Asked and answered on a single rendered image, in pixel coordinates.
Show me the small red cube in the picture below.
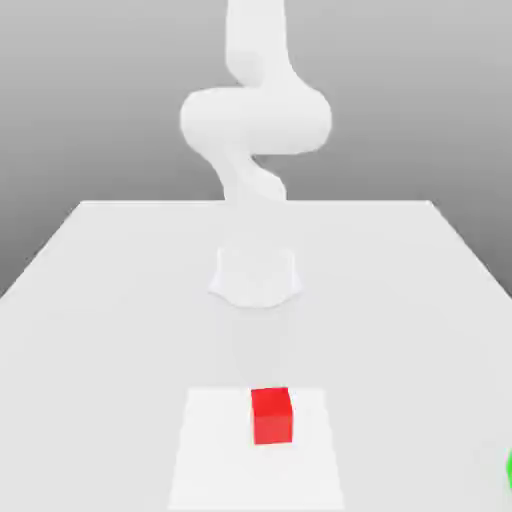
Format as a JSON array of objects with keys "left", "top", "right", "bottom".
[{"left": 250, "top": 386, "right": 294, "bottom": 446}]

